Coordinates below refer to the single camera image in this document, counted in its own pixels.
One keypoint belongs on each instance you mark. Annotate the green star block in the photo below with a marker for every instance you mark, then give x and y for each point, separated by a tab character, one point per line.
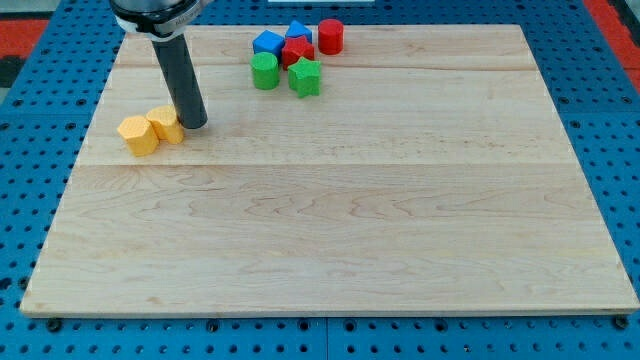
304	77

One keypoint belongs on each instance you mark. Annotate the yellow hexagon block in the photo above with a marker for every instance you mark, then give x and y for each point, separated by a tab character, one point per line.
139	135

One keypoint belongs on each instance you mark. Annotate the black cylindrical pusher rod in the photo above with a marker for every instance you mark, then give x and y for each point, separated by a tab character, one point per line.
180	77

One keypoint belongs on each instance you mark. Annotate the red cylinder block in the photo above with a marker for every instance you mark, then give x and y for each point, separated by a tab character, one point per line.
330	36

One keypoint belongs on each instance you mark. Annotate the wooden board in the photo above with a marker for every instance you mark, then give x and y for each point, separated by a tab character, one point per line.
432	176

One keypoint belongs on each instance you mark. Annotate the green cylinder block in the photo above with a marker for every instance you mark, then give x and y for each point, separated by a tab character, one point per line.
265	71

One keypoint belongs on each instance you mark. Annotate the red star block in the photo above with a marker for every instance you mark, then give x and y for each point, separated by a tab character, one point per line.
294	49

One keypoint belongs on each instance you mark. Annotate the blue triangle block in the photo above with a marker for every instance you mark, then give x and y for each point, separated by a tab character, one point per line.
297	29

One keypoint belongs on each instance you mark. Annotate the yellow heart block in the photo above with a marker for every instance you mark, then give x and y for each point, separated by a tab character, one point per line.
166	124

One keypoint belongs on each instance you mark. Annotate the blue cube block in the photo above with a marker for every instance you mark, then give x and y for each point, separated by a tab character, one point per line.
270	42

